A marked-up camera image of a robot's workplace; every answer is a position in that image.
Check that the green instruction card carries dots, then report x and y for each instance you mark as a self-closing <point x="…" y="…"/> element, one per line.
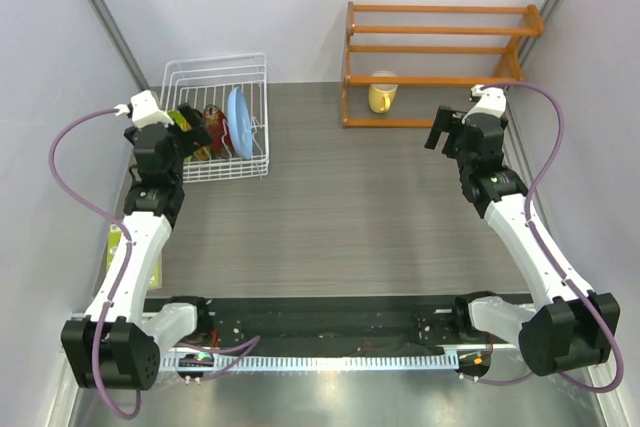
<point x="113" y="240"/>

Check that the red floral plate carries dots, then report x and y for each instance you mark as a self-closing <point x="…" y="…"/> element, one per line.
<point x="216" y="124"/>

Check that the yellow mug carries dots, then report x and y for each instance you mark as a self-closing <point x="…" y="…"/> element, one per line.
<point x="381" y="96"/>

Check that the white slotted cable duct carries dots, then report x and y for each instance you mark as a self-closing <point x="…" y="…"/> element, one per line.
<point x="178" y="362"/>

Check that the brown patterned plate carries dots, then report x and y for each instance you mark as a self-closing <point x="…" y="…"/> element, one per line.
<point x="202" y="154"/>

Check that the light blue plate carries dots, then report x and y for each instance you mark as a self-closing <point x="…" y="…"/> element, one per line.
<point x="241" y="128"/>

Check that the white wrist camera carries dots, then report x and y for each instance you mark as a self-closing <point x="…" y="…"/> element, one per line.
<point x="144" y="110"/>
<point x="487" y="100"/>

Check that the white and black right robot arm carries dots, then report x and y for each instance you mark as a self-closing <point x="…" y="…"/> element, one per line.
<point x="568" y="325"/>

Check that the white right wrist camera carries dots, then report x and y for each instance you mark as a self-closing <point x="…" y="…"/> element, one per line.
<point x="487" y="100"/>

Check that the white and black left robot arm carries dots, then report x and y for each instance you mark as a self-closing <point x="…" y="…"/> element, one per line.
<point x="112" y="346"/>

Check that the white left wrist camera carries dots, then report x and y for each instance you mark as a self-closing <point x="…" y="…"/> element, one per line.
<point x="144" y="110"/>

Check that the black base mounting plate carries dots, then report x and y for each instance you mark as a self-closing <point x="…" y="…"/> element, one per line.
<point x="336" y="327"/>

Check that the white wire dish rack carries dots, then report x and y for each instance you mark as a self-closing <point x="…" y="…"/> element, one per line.
<point x="203" y="81"/>

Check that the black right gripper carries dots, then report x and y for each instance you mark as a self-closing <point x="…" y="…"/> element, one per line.
<point x="444" y="121"/>

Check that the orange wooden shelf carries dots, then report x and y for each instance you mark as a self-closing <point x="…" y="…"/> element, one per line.
<point x="431" y="46"/>

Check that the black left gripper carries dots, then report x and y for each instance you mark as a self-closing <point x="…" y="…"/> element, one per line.
<point x="196" y="135"/>

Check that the lime green plate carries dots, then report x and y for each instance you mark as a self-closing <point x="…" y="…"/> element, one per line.
<point x="180" y="123"/>

